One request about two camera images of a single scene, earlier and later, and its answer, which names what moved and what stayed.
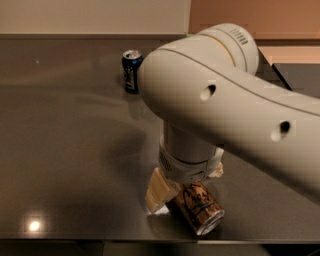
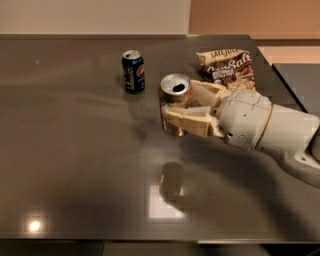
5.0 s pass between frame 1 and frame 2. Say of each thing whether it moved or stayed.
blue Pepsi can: stayed
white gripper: moved
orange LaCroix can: moved
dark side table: stayed
